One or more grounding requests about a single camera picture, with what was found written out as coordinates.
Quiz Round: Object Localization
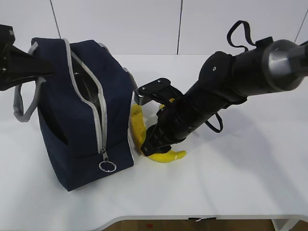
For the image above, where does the white table leg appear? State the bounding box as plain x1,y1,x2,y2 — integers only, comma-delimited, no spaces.
271,218,299,231

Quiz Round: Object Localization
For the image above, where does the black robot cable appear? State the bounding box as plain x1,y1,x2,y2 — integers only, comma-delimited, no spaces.
204,20,257,133

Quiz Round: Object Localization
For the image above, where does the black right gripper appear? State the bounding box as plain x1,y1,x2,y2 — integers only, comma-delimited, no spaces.
141,101,193,157

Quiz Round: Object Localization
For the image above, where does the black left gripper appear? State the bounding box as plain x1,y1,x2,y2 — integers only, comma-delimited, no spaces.
0,25,54,91

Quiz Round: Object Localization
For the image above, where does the green lid glass container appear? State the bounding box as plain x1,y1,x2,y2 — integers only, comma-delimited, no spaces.
72,59,101,115

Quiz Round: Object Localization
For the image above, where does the navy blue lunch bag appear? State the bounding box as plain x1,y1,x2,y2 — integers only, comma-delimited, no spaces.
13,38,134,191

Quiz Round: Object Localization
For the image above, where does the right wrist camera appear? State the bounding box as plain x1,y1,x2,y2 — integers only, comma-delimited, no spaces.
134,78,183,106

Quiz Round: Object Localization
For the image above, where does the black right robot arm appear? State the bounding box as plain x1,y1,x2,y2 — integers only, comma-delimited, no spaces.
137,38,308,156

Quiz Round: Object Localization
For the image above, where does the yellow pear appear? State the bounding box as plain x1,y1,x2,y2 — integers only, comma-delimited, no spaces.
158,98,175,112

